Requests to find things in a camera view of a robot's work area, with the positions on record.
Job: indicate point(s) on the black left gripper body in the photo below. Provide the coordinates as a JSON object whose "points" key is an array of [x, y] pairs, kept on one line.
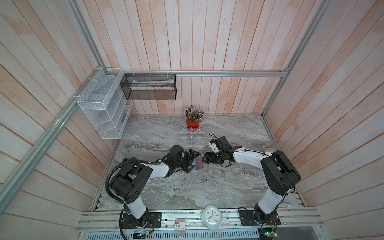
{"points": [[184, 161]]}

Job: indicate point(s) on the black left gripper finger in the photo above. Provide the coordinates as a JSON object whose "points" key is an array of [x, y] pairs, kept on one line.
{"points": [[188, 168], [192, 154]]}

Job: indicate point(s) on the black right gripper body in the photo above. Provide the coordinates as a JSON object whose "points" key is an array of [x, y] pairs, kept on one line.
{"points": [[218, 157]]}

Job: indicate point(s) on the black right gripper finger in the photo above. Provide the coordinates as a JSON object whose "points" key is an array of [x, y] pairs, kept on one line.
{"points": [[207, 155], [206, 160]]}

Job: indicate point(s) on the pink card holder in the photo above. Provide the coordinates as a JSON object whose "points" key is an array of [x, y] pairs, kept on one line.
{"points": [[206, 164]]}

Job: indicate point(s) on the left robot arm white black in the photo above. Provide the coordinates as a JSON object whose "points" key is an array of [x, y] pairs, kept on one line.
{"points": [[127, 180]]}

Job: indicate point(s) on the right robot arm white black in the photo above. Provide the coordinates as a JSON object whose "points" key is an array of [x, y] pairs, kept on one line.
{"points": [[280, 173]]}

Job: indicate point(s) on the clear acrylic organizer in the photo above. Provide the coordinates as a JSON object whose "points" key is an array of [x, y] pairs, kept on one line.
{"points": [[192, 137]]}

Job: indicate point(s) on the red pencil cup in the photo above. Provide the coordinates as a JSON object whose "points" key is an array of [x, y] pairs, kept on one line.
{"points": [[193, 126]]}

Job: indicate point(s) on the bundle of coloured pencils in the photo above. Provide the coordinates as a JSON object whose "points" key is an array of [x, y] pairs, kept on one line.
{"points": [[194, 114]]}

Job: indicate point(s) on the white analog clock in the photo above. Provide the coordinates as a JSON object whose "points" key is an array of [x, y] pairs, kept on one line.
{"points": [[211, 217]]}

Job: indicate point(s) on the small red white box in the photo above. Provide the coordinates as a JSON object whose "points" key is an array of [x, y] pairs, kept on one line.
{"points": [[180, 227]]}

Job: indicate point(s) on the left blue circuit board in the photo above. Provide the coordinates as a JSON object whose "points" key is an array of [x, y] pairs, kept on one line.
{"points": [[140, 235]]}

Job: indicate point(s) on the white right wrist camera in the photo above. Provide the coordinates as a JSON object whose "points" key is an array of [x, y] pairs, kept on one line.
{"points": [[214, 147]]}

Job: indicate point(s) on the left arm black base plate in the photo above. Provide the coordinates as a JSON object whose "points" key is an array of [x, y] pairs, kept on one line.
{"points": [[148, 220]]}

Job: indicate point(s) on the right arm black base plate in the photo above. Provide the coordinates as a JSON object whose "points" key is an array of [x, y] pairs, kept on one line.
{"points": [[257, 218]]}

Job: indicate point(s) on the black wire mesh basket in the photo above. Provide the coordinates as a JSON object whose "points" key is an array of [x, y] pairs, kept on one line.
{"points": [[149, 87]]}

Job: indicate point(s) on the white wire mesh shelf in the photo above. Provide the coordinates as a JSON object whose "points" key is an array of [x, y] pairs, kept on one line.
{"points": [[104, 103]]}

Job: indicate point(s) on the aluminium frame rail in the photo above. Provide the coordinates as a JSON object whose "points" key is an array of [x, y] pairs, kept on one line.
{"points": [[252, 73]]}

